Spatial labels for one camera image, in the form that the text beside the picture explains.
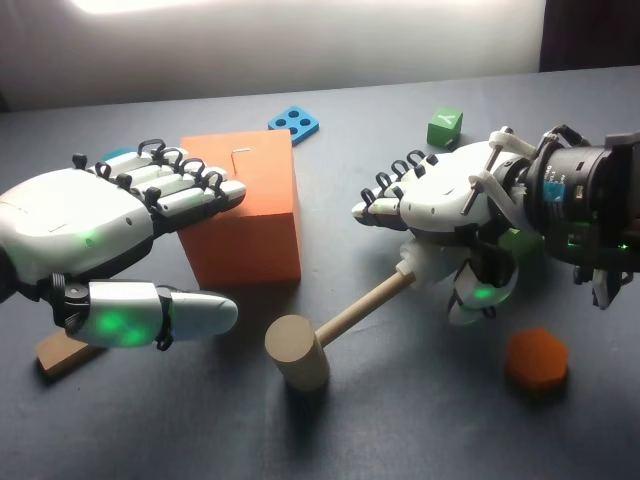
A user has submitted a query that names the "large orange cube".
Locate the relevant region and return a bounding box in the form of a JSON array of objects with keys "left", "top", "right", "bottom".
[{"left": 178, "top": 130, "right": 303, "bottom": 290}]

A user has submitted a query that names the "brown wooden rectangular block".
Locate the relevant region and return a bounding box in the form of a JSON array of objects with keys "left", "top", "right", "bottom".
[{"left": 35, "top": 327, "right": 109, "bottom": 376}]

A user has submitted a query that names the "small green letter cube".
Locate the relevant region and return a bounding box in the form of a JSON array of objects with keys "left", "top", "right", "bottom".
[{"left": 426, "top": 107, "right": 464, "bottom": 150}]

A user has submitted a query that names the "blue four-hole block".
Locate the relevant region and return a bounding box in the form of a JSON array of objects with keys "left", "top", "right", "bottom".
[{"left": 267, "top": 105, "right": 320, "bottom": 147}]

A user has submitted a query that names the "green textured square block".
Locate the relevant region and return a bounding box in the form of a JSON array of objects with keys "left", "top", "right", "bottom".
[{"left": 498, "top": 228, "right": 545, "bottom": 267}]

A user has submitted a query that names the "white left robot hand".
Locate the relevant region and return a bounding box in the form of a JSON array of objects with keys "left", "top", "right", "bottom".
[{"left": 0, "top": 138, "right": 248, "bottom": 351}]

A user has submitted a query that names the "wooden mallet white handle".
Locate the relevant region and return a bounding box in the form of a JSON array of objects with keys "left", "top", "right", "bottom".
[{"left": 264, "top": 239, "right": 464, "bottom": 392}]

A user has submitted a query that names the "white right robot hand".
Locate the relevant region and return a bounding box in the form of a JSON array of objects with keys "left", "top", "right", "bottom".
[{"left": 351, "top": 141, "right": 521, "bottom": 326}]

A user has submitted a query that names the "grey table cloth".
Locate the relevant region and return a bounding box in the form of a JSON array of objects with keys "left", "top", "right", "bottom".
[{"left": 0, "top": 64, "right": 640, "bottom": 480}]

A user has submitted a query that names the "orange hexagon block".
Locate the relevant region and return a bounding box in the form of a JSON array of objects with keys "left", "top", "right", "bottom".
[{"left": 504, "top": 328, "right": 570, "bottom": 390}]

